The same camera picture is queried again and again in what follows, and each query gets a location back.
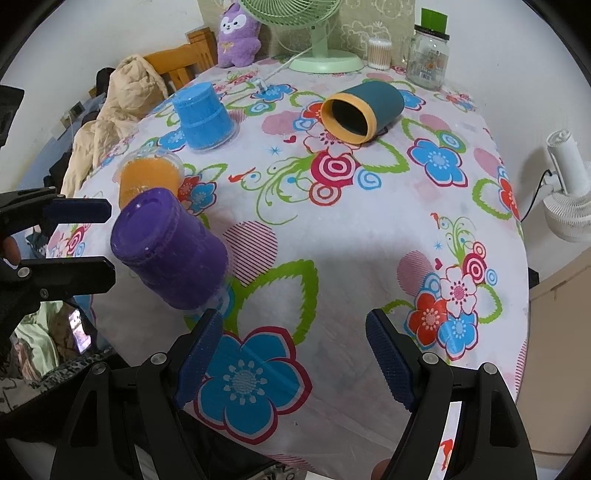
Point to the purple plastic cup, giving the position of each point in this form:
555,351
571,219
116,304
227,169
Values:
171,249

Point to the teal cup with yellow rim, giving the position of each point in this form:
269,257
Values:
369,106

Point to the glass jar black lid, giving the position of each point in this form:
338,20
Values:
427,57

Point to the smartphone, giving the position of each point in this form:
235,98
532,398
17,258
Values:
81,332

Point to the blue plastic cup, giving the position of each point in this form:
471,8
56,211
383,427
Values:
203,115

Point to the person's left hand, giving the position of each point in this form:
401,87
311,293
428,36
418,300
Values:
9,252

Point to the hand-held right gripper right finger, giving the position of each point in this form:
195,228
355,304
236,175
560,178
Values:
391,364

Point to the green desk fan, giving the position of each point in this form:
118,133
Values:
318,46

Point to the white fan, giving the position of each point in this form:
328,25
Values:
570,194

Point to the cardboard box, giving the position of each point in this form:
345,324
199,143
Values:
561,350

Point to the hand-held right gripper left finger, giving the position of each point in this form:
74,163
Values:
199,357

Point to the leopard print cloth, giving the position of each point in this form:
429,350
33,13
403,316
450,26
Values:
51,374

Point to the cotton swab container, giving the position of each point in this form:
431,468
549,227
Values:
379,54

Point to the wooden chair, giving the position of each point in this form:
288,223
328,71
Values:
184,62

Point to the beige jacket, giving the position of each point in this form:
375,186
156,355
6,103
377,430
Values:
122,99

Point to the purple plush toy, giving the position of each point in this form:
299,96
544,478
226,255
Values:
238,39

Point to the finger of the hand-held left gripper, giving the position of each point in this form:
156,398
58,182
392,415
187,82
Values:
78,210
69,277

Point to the floral tablecloth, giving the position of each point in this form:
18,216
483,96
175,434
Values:
351,240

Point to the orange plastic cup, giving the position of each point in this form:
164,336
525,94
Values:
147,177

